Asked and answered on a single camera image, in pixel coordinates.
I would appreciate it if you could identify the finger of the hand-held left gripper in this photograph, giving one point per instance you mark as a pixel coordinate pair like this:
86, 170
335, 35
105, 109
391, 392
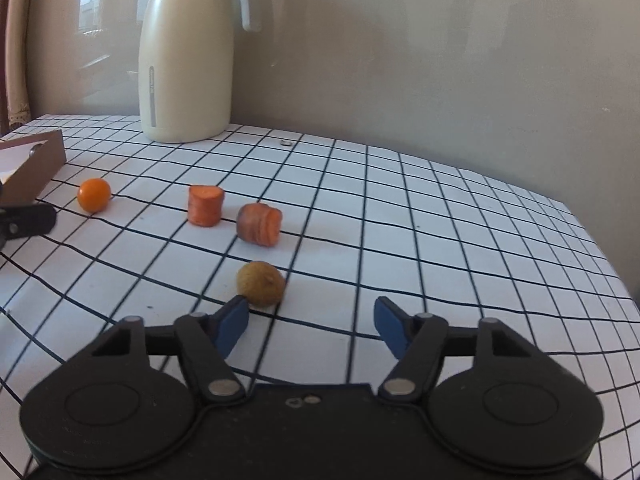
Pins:
30, 219

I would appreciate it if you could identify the small tan round fruit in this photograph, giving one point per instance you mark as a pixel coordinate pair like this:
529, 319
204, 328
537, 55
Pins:
261, 284

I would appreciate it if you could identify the white checkered tablecloth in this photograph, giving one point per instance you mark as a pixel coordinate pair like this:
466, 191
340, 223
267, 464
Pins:
400, 240

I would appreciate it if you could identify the beige curtain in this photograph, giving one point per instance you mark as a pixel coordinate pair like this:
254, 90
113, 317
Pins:
15, 50

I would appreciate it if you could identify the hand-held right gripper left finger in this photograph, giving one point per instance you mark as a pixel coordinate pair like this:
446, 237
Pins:
232, 325

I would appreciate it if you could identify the cream thermos jug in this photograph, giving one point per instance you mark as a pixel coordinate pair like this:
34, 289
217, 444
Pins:
185, 60

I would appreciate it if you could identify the dark-ended carrot chunk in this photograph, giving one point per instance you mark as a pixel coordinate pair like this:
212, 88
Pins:
259, 224

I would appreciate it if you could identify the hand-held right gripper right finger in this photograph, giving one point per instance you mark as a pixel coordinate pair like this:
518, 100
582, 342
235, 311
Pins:
390, 327

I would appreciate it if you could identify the small orange kumquat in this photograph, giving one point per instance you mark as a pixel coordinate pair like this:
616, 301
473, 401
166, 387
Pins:
94, 194

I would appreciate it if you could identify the brown cardboard box tray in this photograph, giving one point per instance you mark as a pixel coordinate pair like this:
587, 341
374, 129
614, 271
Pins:
35, 170

